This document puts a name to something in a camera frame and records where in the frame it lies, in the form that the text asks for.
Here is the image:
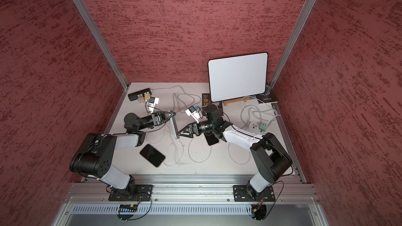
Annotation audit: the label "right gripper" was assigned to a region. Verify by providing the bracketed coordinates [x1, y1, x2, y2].
[178, 120, 215, 138]

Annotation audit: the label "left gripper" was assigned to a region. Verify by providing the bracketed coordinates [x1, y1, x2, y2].
[138, 110, 175, 130]

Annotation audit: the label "white charging cable of pink phone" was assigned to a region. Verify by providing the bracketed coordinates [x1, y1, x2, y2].
[187, 136, 213, 164]

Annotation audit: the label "white cable from yellow charger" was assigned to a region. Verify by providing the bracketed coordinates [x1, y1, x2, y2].
[163, 137, 186, 167]

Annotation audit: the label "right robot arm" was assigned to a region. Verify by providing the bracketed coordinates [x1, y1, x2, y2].
[177, 105, 293, 199]

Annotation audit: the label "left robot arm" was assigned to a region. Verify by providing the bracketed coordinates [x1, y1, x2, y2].
[69, 111, 176, 200]

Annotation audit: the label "orange-cased phone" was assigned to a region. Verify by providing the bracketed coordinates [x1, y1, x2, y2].
[140, 144, 166, 168]

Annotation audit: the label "pink charger adapter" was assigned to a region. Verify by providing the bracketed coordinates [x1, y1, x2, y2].
[138, 96, 145, 103]

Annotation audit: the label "black book gold letters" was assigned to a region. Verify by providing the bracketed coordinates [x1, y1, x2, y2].
[202, 93, 211, 107]

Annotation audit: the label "black power strip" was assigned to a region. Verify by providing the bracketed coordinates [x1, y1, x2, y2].
[128, 88, 152, 101]

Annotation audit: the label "wooden tablet stand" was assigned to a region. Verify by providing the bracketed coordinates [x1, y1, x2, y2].
[223, 96, 250, 106]

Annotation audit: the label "white power strip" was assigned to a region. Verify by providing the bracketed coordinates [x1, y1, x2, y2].
[248, 122, 261, 134]

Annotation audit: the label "white tablet panel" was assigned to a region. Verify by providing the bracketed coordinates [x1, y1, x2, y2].
[207, 52, 269, 102]

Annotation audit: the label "green charger adapter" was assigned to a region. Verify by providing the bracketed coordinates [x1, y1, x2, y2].
[259, 123, 268, 132]

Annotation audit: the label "small black box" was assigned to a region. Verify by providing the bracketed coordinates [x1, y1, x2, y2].
[255, 89, 278, 103]

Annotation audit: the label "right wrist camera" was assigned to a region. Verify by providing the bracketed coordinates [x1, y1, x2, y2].
[185, 106, 201, 123]

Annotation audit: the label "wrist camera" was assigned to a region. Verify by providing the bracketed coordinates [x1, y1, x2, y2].
[146, 97, 160, 113]
[185, 106, 201, 123]

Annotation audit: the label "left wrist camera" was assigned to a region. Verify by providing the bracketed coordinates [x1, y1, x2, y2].
[146, 97, 160, 113]

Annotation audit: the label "thick grey power cord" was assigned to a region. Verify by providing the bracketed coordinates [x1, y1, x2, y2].
[150, 85, 208, 114]

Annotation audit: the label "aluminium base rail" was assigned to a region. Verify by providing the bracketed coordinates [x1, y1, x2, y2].
[63, 175, 320, 205]

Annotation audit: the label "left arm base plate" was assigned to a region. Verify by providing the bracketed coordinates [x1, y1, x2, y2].
[108, 185, 154, 202]

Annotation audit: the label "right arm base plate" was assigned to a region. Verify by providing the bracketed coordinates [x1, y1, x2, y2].
[232, 185, 275, 202]

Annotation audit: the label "left aluminium corner post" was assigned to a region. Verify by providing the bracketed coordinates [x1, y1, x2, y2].
[72, 0, 129, 90]

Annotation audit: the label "aluminium corner post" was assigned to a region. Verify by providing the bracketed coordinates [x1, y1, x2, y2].
[72, 0, 129, 90]
[268, 0, 317, 91]

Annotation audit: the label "right aluminium corner post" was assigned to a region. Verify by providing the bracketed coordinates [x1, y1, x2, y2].
[268, 0, 317, 91]

